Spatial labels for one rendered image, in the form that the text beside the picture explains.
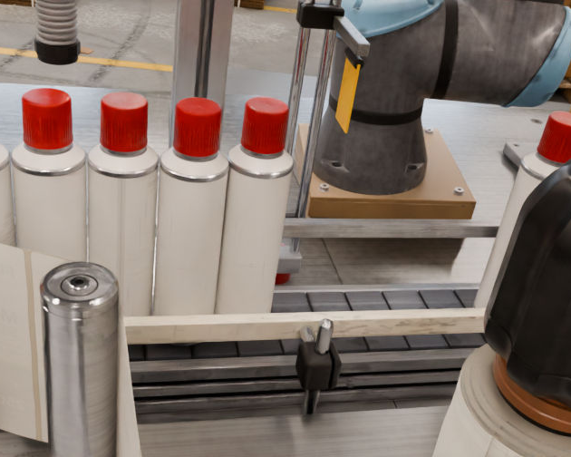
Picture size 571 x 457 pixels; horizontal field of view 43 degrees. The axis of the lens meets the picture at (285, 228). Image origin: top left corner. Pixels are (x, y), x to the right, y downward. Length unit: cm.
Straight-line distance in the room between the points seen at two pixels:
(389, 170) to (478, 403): 56
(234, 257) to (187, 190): 8
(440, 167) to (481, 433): 67
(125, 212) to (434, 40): 43
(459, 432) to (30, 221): 34
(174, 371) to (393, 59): 43
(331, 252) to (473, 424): 53
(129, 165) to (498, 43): 47
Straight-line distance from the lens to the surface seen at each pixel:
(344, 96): 58
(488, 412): 35
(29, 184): 54
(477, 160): 117
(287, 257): 71
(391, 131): 88
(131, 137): 53
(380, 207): 90
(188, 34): 65
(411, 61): 84
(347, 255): 86
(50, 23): 61
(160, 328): 59
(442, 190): 93
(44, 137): 53
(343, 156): 90
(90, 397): 40
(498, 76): 86
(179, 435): 55
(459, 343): 69
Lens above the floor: 129
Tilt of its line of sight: 31 degrees down
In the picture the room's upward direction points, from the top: 9 degrees clockwise
